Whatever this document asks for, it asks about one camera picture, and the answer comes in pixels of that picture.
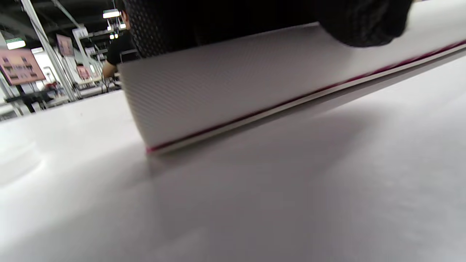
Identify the aluminium frame post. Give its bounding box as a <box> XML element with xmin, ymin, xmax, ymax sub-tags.
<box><xmin>20</xmin><ymin>0</ymin><xmax>78</xmax><ymax>102</ymax></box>

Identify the person's left hand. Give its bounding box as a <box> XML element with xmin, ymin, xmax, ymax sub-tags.
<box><xmin>123</xmin><ymin>0</ymin><xmax>414</xmax><ymax>59</ymax></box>

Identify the pink display screen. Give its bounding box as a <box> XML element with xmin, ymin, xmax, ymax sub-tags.
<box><xmin>0</xmin><ymin>47</ymin><xmax>46</xmax><ymax>86</ymax></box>
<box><xmin>56</xmin><ymin>34</ymin><xmax>75</xmax><ymax>57</ymax></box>

